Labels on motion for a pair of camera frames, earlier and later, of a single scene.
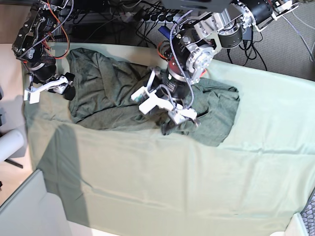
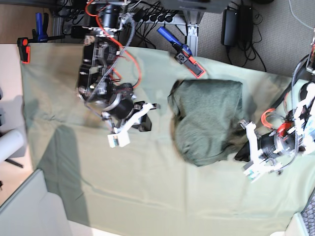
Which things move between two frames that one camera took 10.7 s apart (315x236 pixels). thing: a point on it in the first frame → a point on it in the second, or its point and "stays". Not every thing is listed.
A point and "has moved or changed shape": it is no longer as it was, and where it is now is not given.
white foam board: x=32 y=211 stays
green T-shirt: x=102 y=87 has moved or changed shape
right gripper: x=177 y=114 → x=259 y=167
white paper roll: x=10 y=144 stays
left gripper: x=63 y=85 → x=140 y=120
